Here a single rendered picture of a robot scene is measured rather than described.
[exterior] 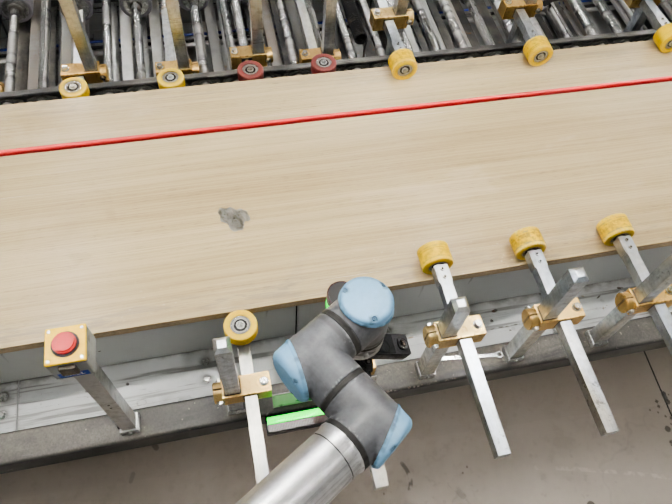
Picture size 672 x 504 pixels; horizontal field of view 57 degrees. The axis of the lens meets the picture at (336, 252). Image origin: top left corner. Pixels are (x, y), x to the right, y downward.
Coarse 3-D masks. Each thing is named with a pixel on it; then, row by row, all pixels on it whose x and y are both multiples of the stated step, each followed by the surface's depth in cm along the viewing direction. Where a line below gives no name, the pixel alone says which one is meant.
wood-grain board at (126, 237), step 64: (448, 64) 196; (512, 64) 198; (576, 64) 200; (640, 64) 202; (0, 128) 171; (64, 128) 172; (128, 128) 174; (192, 128) 175; (256, 128) 177; (320, 128) 178; (384, 128) 180; (448, 128) 182; (512, 128) 184; (576, 128) 185; (640, 128) 187; (0, 192) 160; (64, 192) 161; (128, 192) 163; (192, 192) 164; (256, 192) 165; (320, 192) 167; (384, 192) 168; (448, 192) 170; (512, 192) 171; (576, 192) 173; (640, 192) 174; (0, 256) 150; (64, 256) 152; (128, 256) 153; (192, 256) 154; (256, 256) 155; (320, 256) 156; (384, 256) 158; (512, 256) 160; (576, 256) 162; (0, 320) 142; (64, 320) 143; (128, 320) 144; (192, 320) 147
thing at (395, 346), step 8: (392, 336) 119; (400, 336) 120; (384, 344) 116; (392, 344) 118; (400, 344) 118; (408, 344) 120; (384, 352) 115; (392, 352) 116; (400, 352) 118; (408, 352) 119
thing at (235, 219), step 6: (222, 210) 160; (228, 210) 160; (234, 210) 160; (240, 210) 162; (222, 216) 160; (228, 216) 160; (234, 216) 159; (240, 216) 160; (246, 216) 160; (228, 222) 159; (234, 222) 158; (240, 222) 159; (234, 228) 159; (240, 228) 159
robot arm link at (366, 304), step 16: (352, 288) 98; (368, 288) 99; (384, 288) 99; (336, 304) 99; (352, 304) 97; (368, 304) 97; (384, 304) 97; (352, 320) 96; (368, 320) 96; (384, 320) 97; (368, 336) 98; (384, 336) 106
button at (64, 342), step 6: (60, 336) 106; (66, 336) 106; (72, 336) 107; (54, 342) 106; (60, 342) 106; (66, 342) 106; (72, 342) 106; (54, 348) 105; (60, 348) 105; (66, 348) 105; (72, 348) 106
